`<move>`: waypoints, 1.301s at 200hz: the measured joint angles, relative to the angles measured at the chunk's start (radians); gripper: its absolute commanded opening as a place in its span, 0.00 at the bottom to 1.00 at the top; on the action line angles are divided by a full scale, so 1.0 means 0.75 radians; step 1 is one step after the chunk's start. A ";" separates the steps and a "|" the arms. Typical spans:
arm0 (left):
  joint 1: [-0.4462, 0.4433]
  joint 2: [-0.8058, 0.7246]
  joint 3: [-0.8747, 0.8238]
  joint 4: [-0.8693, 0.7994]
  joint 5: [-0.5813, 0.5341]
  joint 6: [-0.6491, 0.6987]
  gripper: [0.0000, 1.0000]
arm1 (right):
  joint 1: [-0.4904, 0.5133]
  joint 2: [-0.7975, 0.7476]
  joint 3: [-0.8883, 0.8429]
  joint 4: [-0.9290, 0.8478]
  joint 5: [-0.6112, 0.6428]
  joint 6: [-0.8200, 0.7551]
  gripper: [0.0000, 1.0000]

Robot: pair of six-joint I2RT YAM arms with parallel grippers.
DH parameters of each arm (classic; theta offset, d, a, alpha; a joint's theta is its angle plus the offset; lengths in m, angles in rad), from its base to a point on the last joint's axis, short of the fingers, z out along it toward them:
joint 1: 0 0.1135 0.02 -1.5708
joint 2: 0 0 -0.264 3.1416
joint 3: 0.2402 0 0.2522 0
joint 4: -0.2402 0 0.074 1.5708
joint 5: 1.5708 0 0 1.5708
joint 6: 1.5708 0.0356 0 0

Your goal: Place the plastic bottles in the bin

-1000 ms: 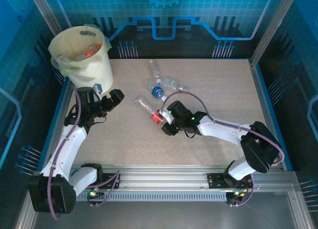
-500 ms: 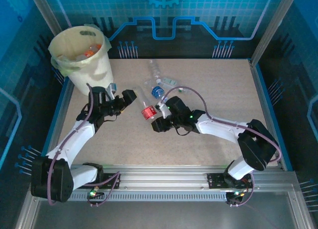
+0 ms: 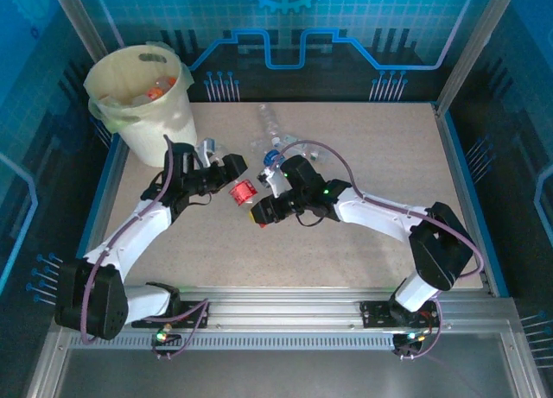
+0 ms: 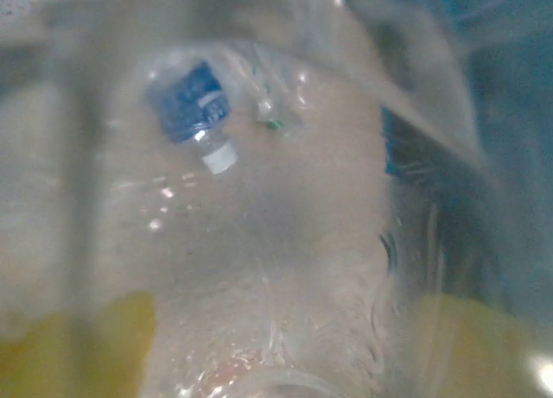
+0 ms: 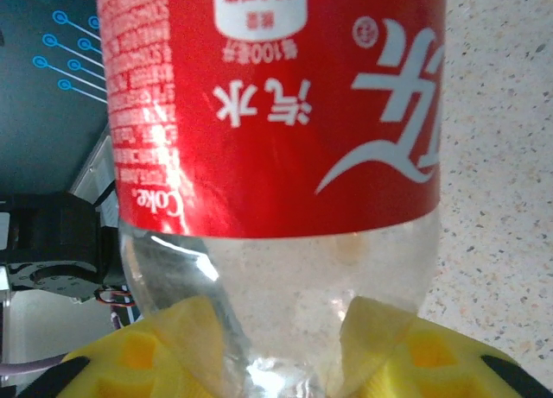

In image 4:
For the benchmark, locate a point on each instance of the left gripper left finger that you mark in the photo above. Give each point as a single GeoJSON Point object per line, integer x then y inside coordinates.
{"type": "Point", "coordinates": [73, 359]}

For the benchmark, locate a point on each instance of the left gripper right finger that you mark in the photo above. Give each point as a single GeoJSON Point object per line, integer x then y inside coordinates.
{"type": "Point", "coordinates": [488, 359]}

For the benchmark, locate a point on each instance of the clear bottle dark blue label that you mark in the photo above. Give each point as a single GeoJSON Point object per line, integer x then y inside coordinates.
{"type": "Point", "coordinates": [190, 100]}

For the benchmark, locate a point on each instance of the clear bottle green white label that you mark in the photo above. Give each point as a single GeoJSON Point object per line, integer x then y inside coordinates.
{"type": "Point", "coordinates": [264, 109]}

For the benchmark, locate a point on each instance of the cream ribbed plastic bin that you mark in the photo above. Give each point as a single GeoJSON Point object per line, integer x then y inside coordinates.
{"type": "Point", "coordinates": [65, 156]}

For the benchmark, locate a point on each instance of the translucent pale green bin liner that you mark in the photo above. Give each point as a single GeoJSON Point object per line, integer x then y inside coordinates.
{"type": "Point", "coordinates": [410, 91]}

